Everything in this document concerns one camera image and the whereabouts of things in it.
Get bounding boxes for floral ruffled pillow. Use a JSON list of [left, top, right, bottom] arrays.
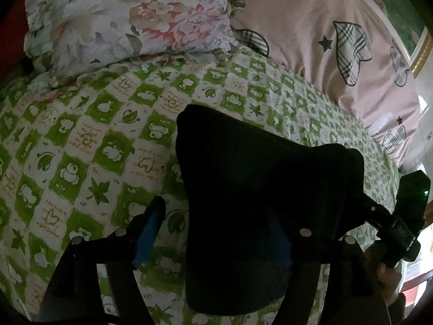
[[24, 0, 245, 84]]

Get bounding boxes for black pants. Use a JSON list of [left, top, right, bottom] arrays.
[[175, 104, 364, 318]]

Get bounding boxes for pink heart pattern quilt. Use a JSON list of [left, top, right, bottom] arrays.
[[231, 0, 420, 165]]

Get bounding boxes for person's right hand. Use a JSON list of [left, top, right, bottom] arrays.
[[364, 245, 402, 307]]

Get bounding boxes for gold framed floral painting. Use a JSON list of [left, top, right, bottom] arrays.
[[364, 0, 432, 78]]

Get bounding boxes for dark right sleeve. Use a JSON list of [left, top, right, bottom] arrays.
[[388, 293, 406, 325]]

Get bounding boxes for green white checkered bedsheet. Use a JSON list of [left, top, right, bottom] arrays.
[[1, 47, 399, 324]]

